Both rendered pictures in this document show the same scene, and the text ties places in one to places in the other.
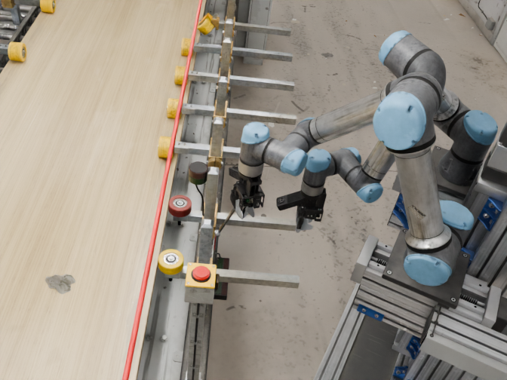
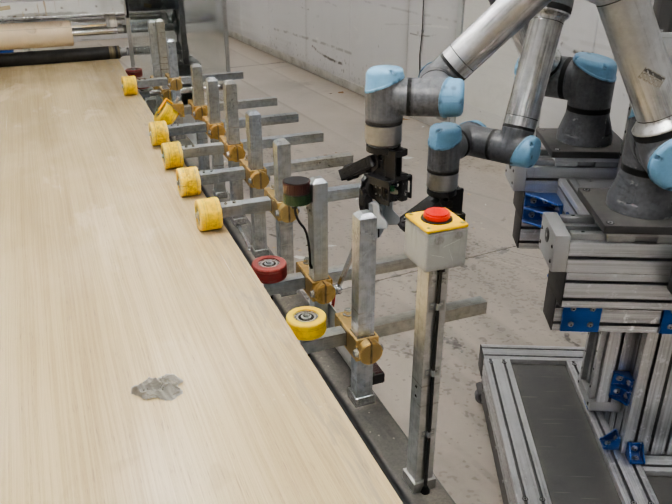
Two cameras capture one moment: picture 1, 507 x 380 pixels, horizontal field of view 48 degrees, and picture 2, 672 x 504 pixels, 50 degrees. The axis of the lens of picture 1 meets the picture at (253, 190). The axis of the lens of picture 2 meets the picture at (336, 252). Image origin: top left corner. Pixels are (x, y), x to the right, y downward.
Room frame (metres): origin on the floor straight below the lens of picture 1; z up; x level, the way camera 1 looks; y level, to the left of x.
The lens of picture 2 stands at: (-0.05, 0.52, 1.65)
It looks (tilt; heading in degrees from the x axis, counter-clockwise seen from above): 26 degrees down; 343
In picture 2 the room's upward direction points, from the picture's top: straight up
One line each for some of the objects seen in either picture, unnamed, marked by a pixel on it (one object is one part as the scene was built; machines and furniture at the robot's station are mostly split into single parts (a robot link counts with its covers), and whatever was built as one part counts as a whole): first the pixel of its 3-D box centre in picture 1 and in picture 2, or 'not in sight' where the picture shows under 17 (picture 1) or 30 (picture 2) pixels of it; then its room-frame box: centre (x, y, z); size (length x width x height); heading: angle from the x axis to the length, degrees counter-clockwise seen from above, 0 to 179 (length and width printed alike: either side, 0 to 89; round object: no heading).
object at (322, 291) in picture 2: (208, 221); (314, 281); (1.37, 0.14, 0.85); 0.13 x 0.06 x 0.05; 5
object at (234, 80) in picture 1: (237, 80); (249, 143); (2.14, 0.14, 0.95); 0.50 x 0.04 x 0.04; 95
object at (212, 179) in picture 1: (209, 220); (318, 276); (1.35, 0.14, 0.87); 0.03 x 0.03 x 0.48; 5
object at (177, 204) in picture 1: (179, 212); (269, 283); (1.38, 0.24, 0.85); 0.08 x 0.08 x 0.11
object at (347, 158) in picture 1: (345, 163); (471, 140); (1.46, -0.29, 1.12); 0.11 x 0.11 x 0.08; 34
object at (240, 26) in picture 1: (254, 28); (230, 105); (2.65, 0.12, 0.95); 0.36 x 0.03 x 0.03; 95
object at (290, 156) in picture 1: (287, 154); (435, 95); (1.24, -0.08, 1.30); 0.11 x 0.11 x 0.08; 65
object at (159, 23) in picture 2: not in sight; (164, 73); (3.34, 0.31, 0.93); 0.03 x 0.03 x 0.48; 5
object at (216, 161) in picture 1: (216, 154); (280, 204); (1.62, 0.16, 0.95); 0.13 x 0.06 x 0.05; 5
